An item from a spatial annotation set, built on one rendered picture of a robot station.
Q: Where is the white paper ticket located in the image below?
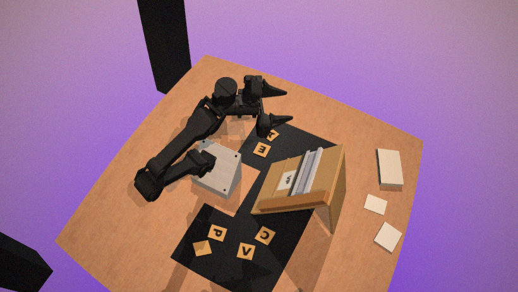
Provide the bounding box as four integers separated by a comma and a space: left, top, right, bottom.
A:
277, 169, 297, 191

